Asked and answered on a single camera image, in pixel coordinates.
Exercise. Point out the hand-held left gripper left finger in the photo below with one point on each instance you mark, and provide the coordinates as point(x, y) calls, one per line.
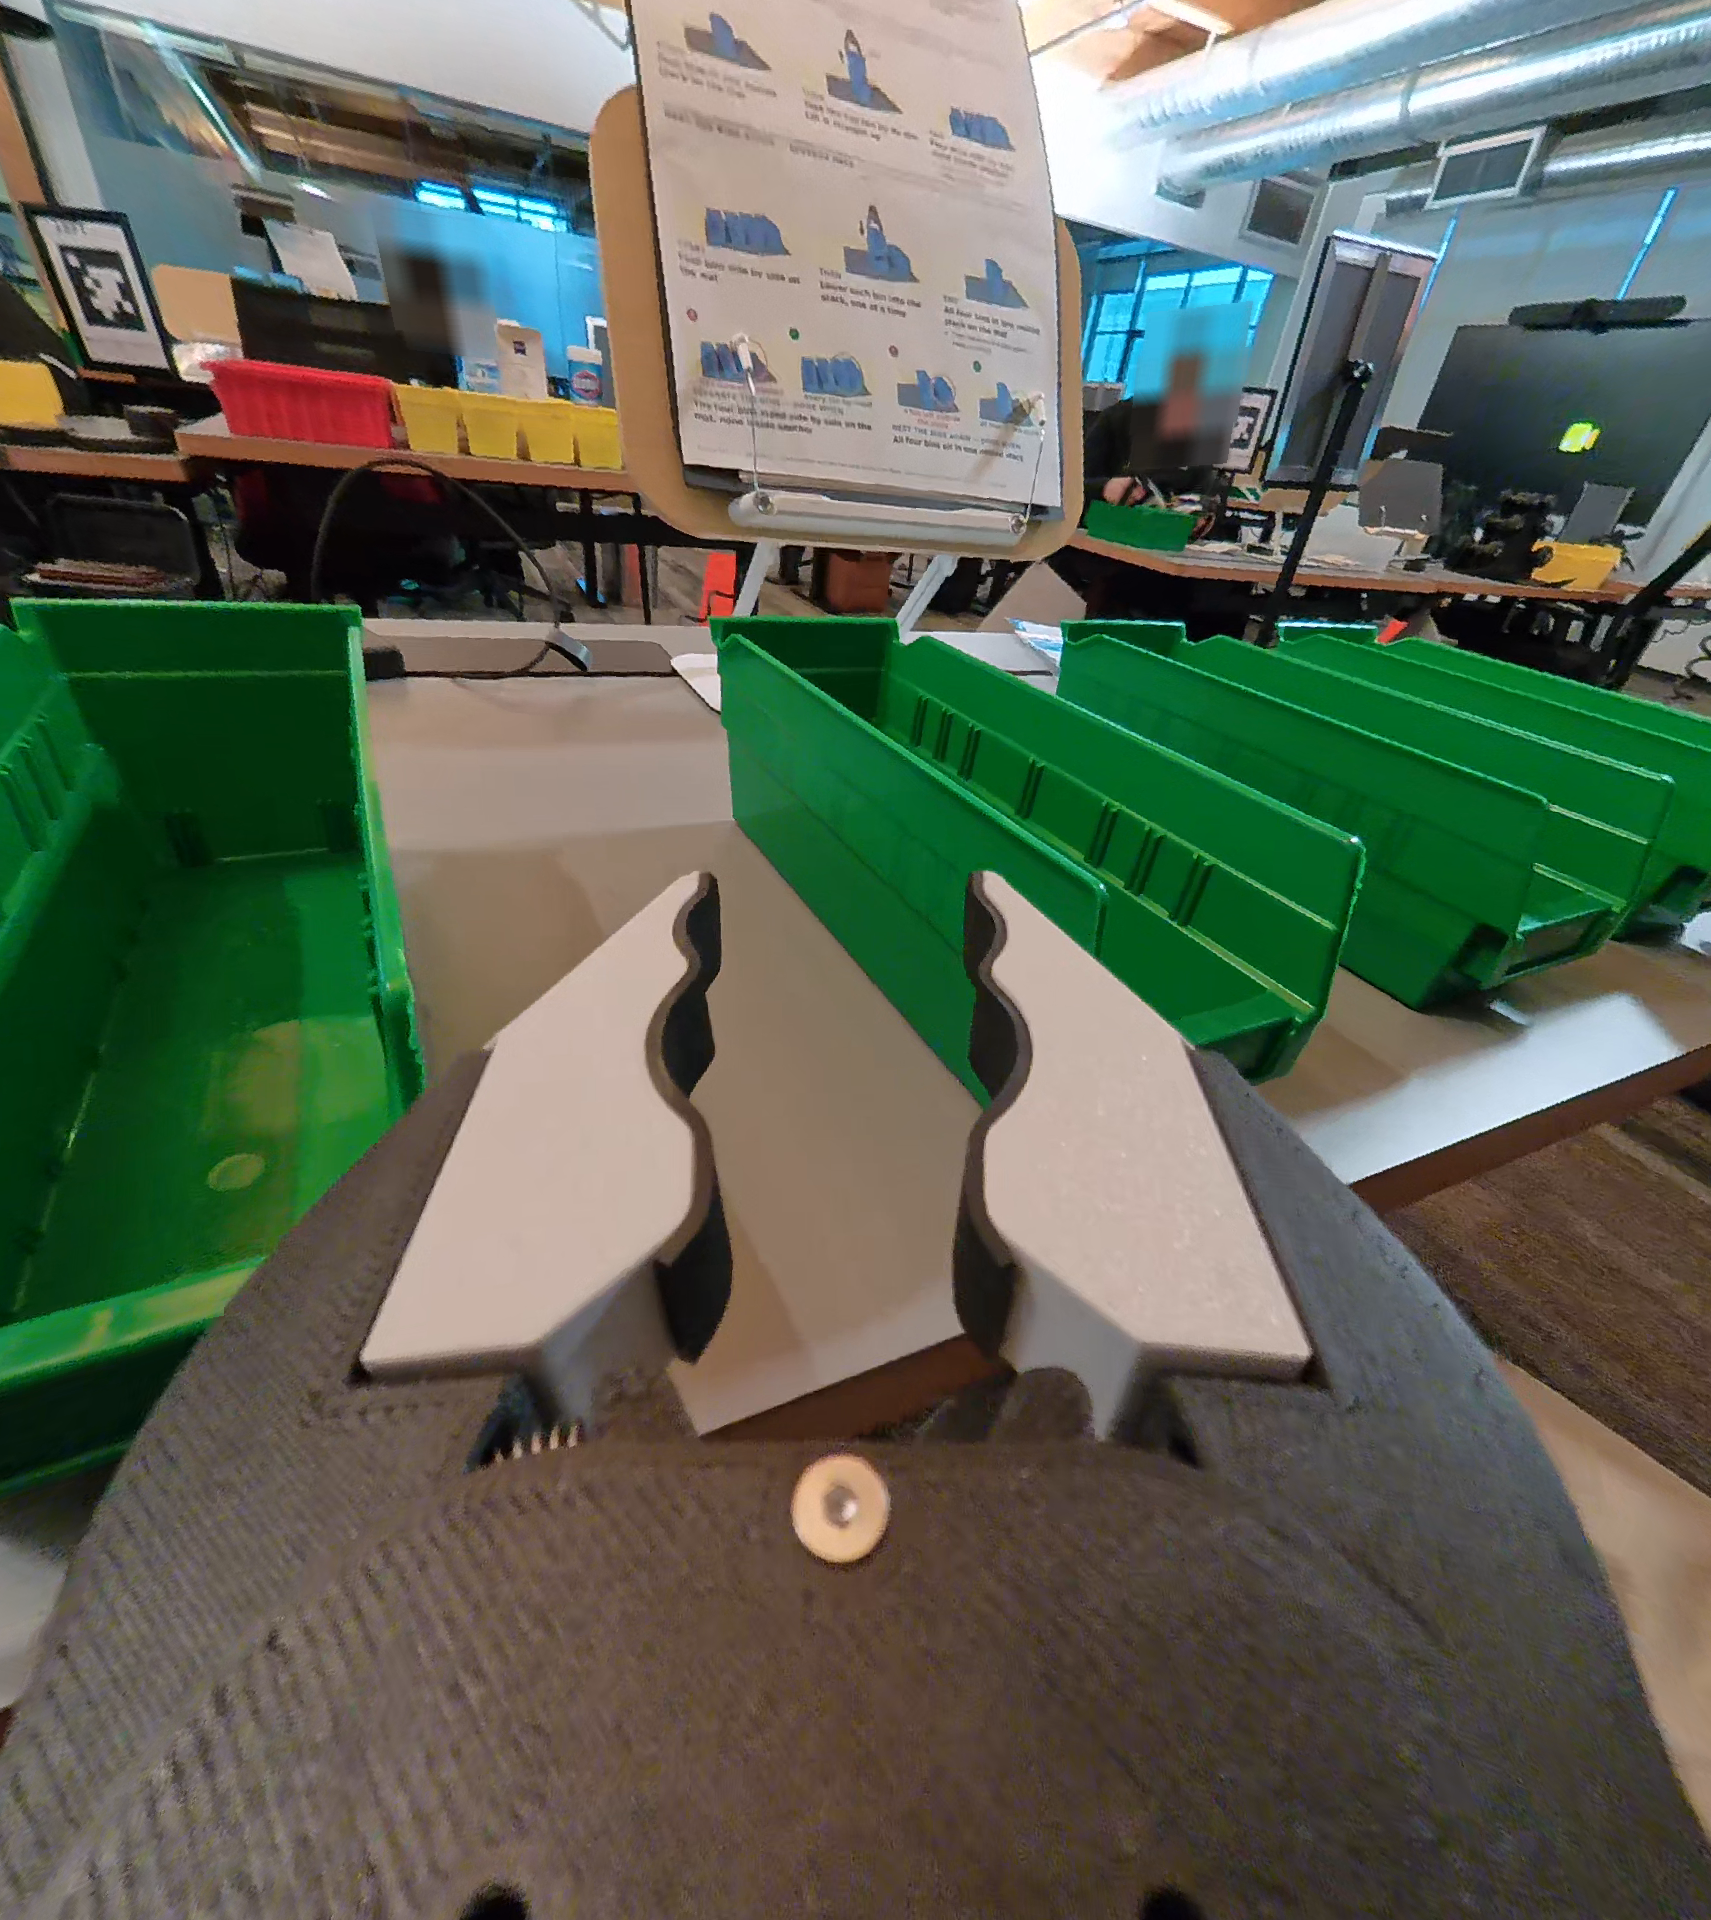
point(540, 1201)

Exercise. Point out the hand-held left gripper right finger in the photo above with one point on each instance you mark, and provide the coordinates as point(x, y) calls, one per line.
point(1139, 1201)

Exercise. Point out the green plastic bin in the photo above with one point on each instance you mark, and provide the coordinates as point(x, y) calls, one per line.
point(1394, 857)
point(857, 842)
point(1697, 797)
point(194, 1049)

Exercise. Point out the grey desk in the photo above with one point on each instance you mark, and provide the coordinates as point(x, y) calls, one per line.
point(572, 842)

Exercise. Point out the black monitor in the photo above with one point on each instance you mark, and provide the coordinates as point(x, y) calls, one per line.
point(1590, 409)

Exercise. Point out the long wooden table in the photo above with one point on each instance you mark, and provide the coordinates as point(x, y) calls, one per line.
point(272, 457)
point(1320, 581)

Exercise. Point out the black power adapter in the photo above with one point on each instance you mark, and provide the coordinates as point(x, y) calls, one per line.
point(385, 659)

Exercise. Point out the tilted screen on pole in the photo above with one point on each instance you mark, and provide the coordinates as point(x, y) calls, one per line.
point(1349, 364)

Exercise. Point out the orange safety cone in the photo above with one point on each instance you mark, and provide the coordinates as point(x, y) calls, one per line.
point(722, 587)

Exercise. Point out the marker tag sign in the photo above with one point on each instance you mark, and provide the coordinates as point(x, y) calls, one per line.
point(1255, 423)
point(100, 285)

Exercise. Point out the small green bin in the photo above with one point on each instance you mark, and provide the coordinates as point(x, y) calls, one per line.
point(1136, 525)

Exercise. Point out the person's trousered leg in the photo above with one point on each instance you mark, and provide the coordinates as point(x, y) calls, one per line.
point(1697, 1653)

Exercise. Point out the black battery charger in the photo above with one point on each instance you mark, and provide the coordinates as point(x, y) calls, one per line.
point(119, 576)

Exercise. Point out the row of small yellow bins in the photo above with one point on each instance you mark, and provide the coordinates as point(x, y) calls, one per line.
point(510, 427)

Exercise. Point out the white wipes canister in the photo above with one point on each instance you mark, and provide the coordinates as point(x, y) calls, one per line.
point(586, 374)

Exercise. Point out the red bin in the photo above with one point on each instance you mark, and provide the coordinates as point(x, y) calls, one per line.
point(298, 409)

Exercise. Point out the white blue box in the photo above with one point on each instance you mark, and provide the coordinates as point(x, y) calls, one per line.
point(519, 364)

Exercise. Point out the silver air duct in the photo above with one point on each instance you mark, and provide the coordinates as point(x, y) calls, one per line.
point(1469, 77)

